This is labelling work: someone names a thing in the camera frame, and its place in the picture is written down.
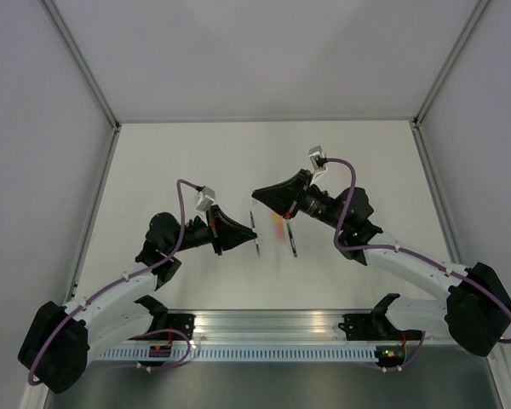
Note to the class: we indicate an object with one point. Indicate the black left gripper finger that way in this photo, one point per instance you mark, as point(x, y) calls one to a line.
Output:
point(224, 224)
point(226, 242)

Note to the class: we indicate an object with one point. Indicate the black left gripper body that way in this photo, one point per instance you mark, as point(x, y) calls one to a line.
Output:
point(216, 233)

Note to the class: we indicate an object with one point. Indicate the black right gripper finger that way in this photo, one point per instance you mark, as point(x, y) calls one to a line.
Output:
point(286, 190)
point(286, 208)

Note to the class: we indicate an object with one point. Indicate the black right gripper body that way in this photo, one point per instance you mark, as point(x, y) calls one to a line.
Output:
point(301, 195)

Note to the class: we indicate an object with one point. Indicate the orange marker pen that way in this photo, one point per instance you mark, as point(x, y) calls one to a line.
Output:
point(279, 230)

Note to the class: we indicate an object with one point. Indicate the green gel pen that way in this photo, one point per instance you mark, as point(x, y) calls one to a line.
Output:
point(291, 239)

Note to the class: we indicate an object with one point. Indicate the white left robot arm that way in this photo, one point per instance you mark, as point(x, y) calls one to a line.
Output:
point(63, 340)

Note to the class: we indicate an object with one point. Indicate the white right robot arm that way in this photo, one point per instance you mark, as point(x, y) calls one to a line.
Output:
point(467, 304)

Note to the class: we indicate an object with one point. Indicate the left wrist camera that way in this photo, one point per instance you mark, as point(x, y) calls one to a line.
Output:
point(204, 200)

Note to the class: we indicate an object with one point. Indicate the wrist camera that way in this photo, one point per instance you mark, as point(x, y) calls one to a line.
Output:
point(204, 200)
point(318, 161)

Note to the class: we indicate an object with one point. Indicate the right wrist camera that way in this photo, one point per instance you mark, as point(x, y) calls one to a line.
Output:
point(318, 161)

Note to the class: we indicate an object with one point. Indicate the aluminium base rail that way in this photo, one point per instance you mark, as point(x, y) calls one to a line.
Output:
point(269, 326)

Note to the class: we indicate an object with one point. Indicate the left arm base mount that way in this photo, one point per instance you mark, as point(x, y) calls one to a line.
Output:
point(174, 326)

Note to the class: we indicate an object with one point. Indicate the right aluminium frame post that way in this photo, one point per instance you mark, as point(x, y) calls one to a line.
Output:
point(471, 23)

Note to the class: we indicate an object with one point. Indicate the aluminium frame post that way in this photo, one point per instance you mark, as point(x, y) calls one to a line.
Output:
point(471, 23)
point(58, 21)

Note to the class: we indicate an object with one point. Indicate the white slotted cable duct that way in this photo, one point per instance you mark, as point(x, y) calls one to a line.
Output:
point(241, 353)

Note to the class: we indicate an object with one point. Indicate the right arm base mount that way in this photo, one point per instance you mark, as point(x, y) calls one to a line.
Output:
point(373, 327)

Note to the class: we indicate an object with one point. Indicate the left aluminium frame post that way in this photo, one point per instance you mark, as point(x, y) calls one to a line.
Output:
point(58, 21)

